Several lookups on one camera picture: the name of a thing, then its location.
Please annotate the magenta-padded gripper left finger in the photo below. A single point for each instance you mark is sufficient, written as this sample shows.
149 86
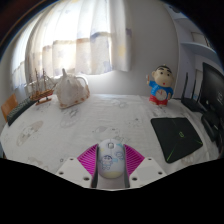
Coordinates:
87 159

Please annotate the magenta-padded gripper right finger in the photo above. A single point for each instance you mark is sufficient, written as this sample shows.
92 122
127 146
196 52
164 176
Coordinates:
134 160

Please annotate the white cartoon-print computer mouse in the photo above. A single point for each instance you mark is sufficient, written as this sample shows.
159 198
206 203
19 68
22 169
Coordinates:
111 160

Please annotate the black mouse pad green lines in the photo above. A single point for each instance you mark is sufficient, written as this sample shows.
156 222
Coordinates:
178 136

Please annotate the white cartoon-print tablecloth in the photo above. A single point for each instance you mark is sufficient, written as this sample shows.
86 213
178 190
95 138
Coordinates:
86 120

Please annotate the large white conch shell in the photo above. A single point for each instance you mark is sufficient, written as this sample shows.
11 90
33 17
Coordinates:
71 91

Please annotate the cartoon boy figurine clock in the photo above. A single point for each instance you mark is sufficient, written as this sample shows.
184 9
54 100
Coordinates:
161 88

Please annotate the wooden model sailing ship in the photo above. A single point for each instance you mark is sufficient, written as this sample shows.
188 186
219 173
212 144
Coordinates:
42 93

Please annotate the black router with antennas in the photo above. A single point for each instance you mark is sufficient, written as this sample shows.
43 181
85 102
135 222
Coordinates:
192 104

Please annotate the black keyboard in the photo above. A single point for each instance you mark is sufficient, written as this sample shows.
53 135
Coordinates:
20 111

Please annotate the black monitor stand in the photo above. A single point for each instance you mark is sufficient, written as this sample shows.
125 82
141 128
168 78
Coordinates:
213 125

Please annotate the orange wooden chair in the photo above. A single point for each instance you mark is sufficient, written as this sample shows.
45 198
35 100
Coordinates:
8 106

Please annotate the black computer monitor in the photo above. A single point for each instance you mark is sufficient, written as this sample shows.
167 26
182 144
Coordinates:
215 86

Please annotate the white patterned curtain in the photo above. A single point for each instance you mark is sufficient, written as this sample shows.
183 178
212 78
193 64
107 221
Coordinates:
76 36

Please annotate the white wall shelf unit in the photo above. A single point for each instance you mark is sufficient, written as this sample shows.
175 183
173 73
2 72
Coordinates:
200 48

